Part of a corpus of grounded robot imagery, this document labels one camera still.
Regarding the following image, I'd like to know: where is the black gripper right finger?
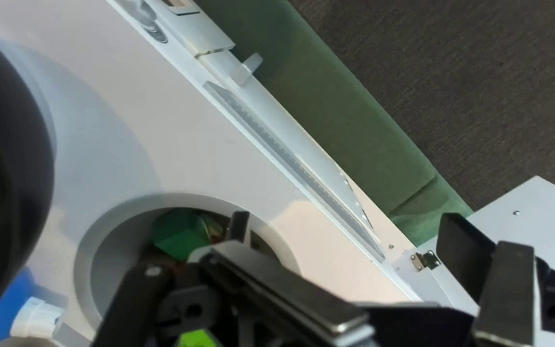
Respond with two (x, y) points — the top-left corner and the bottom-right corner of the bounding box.
(436, 211), (555, 347)

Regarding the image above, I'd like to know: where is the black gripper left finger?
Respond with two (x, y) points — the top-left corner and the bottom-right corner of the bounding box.
(91, 240), (380, 347)

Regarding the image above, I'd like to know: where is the black toy pot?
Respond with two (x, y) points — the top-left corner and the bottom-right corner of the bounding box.
(0, 22), (58, 328)

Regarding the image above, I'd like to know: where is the green toy block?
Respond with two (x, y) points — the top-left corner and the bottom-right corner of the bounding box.
(153, 207), (217, 263)

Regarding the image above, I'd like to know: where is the white toy kitchen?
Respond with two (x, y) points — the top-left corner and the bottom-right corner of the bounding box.
(0, 0), (479, 347)

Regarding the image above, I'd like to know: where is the blue plastic toy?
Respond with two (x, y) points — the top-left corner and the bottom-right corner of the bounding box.
(0, 267), (37, 347)

